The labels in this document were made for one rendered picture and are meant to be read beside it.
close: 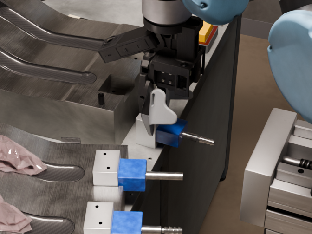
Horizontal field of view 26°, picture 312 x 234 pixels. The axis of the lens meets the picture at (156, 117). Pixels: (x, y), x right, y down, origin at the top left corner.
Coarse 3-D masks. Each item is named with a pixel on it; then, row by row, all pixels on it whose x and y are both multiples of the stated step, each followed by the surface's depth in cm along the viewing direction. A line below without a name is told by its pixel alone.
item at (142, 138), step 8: (136, 120) 111; (184, 120) 113; (136, 128) 112; (144, 128) 112; (160, 128) 111; (168, 128) 111; (176, 128) 111; (184, 128) 112; (136, 136) 114; (144, 136) 113; (152, 136) 112; (160, 136) 112; (168, 136) 111; (176, 136) 110; (184, 136) 112; (192, 136) 111; (144, 144) 114; (152, 144) 113; (168, 144) 112; (176, 144) 111
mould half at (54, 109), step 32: (32, 0) 131; (0, 32) 122; (64, 32) 127; (96, 32) 127; (64, 64) 118; (96, 64) 118; (128, 64) 118; (0, 96) 114; (32, 96) 111; (64, 96) 111; (96, 96) 110; (32, 128) 116; (64, 128) 113; (96, 128) 111; (128, 128) 116
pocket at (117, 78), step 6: (108, 78) 115; (114, 78) 116; (120, 78) 115; (126, 78) 115; (102, 84) 113; (108, 84) 116; (114, 84) 116; (120, 84) 116; (126, 84) 116; (132, 84) 115; (102, 90) 113; (108, 90) 116; (114, 90) 116; (120, 90) 116; (126, 90) 116; (126, 96) 113
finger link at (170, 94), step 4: (160, 88) 112; (164, 88) 111; (184, 88) 111; (168, 92) 113; (172, 92) 112; (192, 92) 111; (168, 96) 113; (172, 96) 113; (176, 96) 113; (180, 96) 112; (192, 96) 111; (168, 100) 114; (168, 104) 115
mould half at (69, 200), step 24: (24, 144) 103; (48, 144) 105; (72, 144) 106; (96, 144) 106; (0, 192) 94; (24, 192) 96; (48, 192) 98; (72, 192) 98; (96, 192) 98; (120, 192) 98; (72, 216) 94
